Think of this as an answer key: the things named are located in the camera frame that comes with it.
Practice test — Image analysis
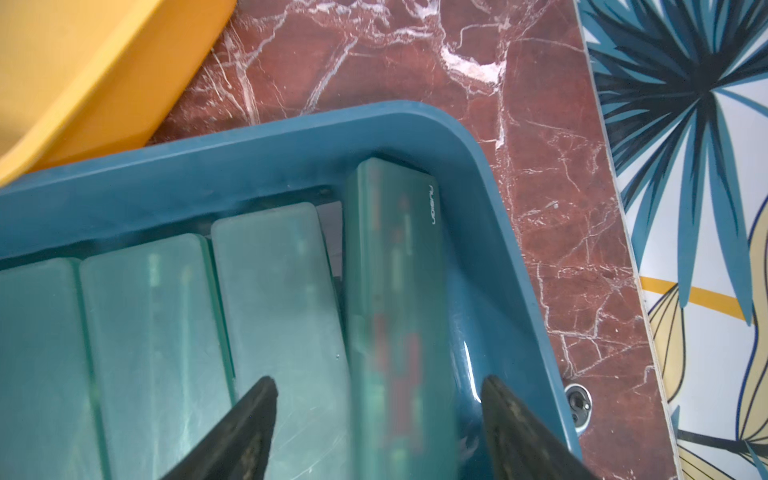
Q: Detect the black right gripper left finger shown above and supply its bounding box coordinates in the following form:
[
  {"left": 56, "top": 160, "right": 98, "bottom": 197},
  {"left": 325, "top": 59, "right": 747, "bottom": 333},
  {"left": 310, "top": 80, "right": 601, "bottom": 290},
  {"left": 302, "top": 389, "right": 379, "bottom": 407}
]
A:
[{"left": 165, "top": 376, "right": 278, "bottom": 479}]

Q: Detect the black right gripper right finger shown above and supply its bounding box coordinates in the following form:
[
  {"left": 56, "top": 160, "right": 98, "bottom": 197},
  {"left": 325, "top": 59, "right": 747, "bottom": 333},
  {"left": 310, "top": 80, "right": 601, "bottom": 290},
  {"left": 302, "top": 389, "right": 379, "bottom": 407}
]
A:
[{"left": 481, "top": 375, "right": 595, "bottom": 480}]

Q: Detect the teal plastic tray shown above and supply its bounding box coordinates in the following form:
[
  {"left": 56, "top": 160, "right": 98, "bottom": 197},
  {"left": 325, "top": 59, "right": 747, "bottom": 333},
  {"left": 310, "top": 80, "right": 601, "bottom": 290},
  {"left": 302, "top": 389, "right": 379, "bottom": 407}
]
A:
[{"left": 1, "top": 101, "right": 581, "bottom": 456}]

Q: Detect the green pencil case back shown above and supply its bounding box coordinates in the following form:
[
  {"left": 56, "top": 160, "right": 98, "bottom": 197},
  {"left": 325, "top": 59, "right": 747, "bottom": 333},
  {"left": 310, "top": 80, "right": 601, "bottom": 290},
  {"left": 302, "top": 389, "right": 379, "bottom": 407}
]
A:
[{"left": 211, "top": 203, "right": 352, "bottom": 479}]

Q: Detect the silver green ratchet wrench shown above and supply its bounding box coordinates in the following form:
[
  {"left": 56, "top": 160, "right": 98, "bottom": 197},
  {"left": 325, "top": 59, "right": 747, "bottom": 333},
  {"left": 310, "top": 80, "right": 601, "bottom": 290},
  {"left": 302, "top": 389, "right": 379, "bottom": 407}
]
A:
[{"left": 565, "top": 383, "right": 593, "bottom": 436}]

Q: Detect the yellow plastic tray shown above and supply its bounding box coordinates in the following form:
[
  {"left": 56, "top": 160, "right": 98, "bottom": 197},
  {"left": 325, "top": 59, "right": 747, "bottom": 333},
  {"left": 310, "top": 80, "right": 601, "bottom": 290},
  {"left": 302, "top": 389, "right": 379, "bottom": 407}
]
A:
[{"left": 1, "top": 1, "right": 236, "bottom": 185}]

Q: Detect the green pencil case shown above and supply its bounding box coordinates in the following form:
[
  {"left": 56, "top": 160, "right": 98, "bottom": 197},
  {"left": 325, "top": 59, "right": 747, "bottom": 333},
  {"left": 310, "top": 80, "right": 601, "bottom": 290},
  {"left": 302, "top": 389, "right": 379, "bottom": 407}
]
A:
[
  {"left": 211, "top": 203, "right": 352, "bottom": 479},
  {"left": 343, "top": 158, "right": 458, "bottom": 479},
  {"left": 79, "top": 234, "right": 232, "bottom": 479},
  {"left": 1, "top": 258, "right": 103, "bottom": 479}
]

